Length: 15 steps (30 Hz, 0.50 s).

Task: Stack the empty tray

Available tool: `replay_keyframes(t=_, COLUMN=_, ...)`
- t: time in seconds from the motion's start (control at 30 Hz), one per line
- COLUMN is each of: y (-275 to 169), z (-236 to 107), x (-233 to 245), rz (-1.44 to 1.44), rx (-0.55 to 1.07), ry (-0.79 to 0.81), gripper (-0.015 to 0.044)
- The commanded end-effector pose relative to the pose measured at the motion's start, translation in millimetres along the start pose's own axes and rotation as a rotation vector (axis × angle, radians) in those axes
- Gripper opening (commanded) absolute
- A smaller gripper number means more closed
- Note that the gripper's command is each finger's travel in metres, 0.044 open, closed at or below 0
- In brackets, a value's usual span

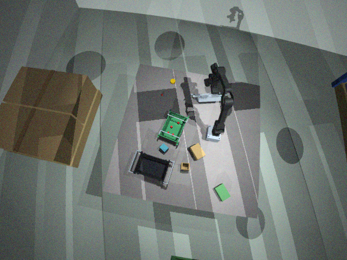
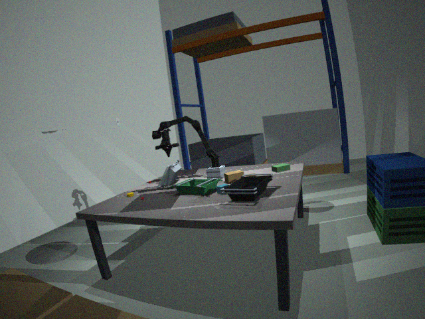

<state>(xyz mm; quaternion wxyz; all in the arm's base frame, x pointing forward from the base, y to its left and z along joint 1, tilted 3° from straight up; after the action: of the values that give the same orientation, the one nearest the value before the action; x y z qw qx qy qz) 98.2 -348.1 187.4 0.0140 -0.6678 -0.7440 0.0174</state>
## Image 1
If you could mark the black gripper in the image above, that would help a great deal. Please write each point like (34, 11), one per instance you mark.
(214, 88)

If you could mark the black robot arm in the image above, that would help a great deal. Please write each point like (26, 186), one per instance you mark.
(227, 103)

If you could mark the green plastic tray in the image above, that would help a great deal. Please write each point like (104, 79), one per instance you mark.
(177, 128)

